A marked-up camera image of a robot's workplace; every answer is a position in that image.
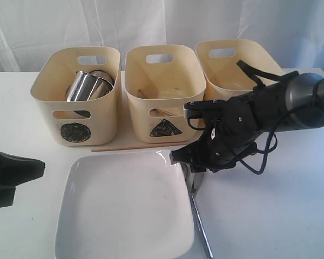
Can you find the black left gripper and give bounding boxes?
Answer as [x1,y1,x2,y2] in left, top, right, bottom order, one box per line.
[0,152,45,208]

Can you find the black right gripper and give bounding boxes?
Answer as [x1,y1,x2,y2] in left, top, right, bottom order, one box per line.
[170,98,258,173]

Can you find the steel spoon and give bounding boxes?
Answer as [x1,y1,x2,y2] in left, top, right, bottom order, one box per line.
[180,163,193,192]

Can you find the steel table knife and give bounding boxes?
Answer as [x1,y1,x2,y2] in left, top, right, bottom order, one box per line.
[189,172,213,258]

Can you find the small steel fork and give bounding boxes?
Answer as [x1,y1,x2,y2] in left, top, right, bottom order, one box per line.
[161,110,177,117]

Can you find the wooden chopstick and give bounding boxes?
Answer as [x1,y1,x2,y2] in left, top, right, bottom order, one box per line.
[91,141,188,152]
[138,89,164,117]

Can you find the white square plate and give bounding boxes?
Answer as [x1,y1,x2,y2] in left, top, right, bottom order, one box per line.
[55,150,194,258]

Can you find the steel mug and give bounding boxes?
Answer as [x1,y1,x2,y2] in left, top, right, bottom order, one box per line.
[90,70,114,87]

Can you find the steel mug sideways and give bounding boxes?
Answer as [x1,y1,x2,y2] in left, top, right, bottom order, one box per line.
[65,71,114,102]

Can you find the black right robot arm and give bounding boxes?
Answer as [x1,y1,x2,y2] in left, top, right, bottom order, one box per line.
[170,71,324,172]

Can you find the cream bin with circle mark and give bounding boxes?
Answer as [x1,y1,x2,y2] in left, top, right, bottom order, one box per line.
[30,46,121,146]

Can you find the cream bin with triangle mark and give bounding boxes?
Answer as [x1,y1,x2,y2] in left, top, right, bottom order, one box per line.
[125,45,206,144]

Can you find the cream bin with square mark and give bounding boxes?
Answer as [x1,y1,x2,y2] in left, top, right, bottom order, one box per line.
[195,39,284,100]

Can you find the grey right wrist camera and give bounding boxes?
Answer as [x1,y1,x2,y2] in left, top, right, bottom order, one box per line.
[184,99,226,119]

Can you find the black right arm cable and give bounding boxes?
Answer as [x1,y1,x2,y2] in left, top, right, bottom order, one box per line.
[186,60,324,175]

